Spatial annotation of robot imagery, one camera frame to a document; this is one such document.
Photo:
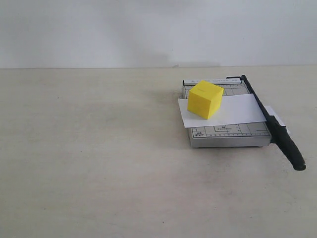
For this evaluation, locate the yellow cube block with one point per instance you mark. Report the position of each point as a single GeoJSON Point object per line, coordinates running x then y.
{"type": "Point", "coordinates": [204, 99]}

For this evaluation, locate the white paper sheet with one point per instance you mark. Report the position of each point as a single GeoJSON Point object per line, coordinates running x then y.
{"type": "Point", "coordinates": [233, 110]}

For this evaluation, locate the black cutter blade arm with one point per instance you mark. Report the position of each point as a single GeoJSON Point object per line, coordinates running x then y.
{"type": "Point", "coordinates": [279, 134]}

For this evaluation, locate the grey paper cutter base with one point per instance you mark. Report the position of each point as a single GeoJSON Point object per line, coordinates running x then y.
{"type": "Point", "coordinates": [255, 134]}

